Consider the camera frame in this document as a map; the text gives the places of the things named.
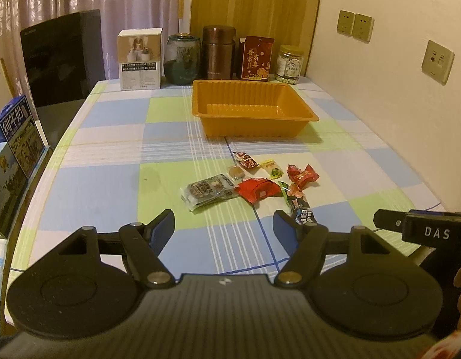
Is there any brown thermos flask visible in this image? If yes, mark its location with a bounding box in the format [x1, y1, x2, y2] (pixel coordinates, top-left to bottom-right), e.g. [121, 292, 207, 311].
[201, 25, 236, 81]

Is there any dark grey snack packet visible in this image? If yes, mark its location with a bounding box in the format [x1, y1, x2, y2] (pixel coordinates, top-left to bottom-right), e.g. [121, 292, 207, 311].
[180, 174, 240, 214]

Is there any red twisted-wrapper candy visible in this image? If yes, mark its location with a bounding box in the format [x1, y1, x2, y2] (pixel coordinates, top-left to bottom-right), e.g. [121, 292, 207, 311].
[287, 163, 320, 191]

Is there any white cardboard box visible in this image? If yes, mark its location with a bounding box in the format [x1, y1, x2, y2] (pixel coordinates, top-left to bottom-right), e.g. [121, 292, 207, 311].
[117, 28, 164, 91]

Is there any orange plastic tray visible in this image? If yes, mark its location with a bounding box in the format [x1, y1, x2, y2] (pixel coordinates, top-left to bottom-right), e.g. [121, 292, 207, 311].
[192, 79, 320, 138]

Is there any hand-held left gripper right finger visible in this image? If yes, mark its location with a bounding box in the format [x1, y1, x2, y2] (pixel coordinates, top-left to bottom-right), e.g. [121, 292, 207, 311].
[272, 209, 388, 290]

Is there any cream wooden chair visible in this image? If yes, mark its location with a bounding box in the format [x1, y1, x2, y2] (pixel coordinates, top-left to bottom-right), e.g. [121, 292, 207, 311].
[0, 59, 15, 120]

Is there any red snack packet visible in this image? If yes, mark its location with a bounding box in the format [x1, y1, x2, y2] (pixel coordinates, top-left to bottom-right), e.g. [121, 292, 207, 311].
[236, 177, 280, 203]

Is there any blue milk carton case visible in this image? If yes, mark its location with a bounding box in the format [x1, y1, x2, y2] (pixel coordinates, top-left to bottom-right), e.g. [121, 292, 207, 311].
[0, 95, 44, 180]

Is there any large beige wall outlet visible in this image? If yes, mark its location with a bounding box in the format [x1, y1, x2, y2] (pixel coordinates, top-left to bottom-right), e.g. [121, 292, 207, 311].
[421, 40, 455, 85]

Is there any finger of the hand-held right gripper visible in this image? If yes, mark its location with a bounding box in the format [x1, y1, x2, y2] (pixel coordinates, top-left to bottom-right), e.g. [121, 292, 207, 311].
[373, 209, 407, 234]

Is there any wooden door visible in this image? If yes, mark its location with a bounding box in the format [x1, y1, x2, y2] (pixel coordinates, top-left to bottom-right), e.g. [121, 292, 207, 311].
[189, 0, 324, 80]

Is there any green printed carton case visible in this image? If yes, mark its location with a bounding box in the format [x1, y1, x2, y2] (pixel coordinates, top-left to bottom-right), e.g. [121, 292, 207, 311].
[0, 142, 53, 239]

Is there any green glass jar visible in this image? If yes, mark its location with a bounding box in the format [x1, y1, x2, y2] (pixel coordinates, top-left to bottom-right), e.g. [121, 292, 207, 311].
[163, 34, 200, 85]

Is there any black candy packet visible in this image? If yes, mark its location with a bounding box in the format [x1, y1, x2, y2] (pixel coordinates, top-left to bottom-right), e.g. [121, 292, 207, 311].
[286, 194, 319, 227]

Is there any checked tablecloth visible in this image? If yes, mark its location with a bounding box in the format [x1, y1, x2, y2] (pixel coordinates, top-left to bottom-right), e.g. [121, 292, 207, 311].
[6, 77, 446, 307]

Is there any red gift box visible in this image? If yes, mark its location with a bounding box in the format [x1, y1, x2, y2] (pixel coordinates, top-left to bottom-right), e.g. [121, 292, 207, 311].
[240, 36, 275, 82]

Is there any black chair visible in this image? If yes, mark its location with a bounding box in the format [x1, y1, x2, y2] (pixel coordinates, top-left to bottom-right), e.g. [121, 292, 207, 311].
[20, 9, 106, 146]

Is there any yellow-green candy packet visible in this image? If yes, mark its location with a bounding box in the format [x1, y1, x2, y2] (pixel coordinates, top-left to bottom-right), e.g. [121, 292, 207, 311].
[260, 159, 283, 179]

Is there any red-brown snack packet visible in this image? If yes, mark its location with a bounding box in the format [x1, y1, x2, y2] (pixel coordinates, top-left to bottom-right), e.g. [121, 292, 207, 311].
[232, 150, 258, 170]

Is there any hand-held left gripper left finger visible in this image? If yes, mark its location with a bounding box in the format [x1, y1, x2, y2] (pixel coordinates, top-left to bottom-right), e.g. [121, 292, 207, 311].
[58, 209, 176, 289]

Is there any beige wall socket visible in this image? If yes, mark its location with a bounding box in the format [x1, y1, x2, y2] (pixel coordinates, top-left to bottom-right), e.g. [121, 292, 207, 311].
[336, 10, 355, 37]
[352, 14, 373, 43]

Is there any clear plastic candy jar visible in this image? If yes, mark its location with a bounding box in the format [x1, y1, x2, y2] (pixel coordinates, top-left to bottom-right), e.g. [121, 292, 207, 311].
[275, 44, 304, 85]

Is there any red printed cloth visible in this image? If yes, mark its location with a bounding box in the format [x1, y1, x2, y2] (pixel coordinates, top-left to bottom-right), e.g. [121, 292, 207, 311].
[421, 329, 461, 359]

